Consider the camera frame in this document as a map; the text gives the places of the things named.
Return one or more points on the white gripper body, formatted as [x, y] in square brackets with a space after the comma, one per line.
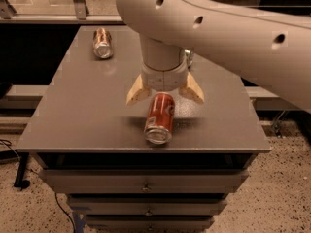
[164, 79]

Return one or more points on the copper brown soda can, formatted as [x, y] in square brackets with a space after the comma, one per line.
[102, 43]

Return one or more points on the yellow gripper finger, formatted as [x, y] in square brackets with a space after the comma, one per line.
[191, 90]
[138, 92]

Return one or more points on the top grey drawer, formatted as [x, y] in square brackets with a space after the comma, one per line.
[118, 182]

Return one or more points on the grey drawer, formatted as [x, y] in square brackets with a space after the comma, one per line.
[149, 222]
[118, 182]
[147, 206]

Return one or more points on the bottom grey drawer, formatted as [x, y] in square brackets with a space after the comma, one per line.
[149, 222]

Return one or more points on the black stand leg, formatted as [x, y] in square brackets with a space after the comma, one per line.
[20, 181]

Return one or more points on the red coke can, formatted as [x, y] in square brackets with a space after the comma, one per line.
[159, 122]

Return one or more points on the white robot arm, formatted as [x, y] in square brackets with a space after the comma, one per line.
[273, 52]

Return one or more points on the grey drawer cabinet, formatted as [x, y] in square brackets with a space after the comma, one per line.
[83, 123]

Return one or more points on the green soda can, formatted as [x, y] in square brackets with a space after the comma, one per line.
[189, 57]

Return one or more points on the grey metal railing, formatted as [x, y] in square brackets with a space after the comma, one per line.
[59, 11]

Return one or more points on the middle grey drawer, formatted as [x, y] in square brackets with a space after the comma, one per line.
[147, 206]

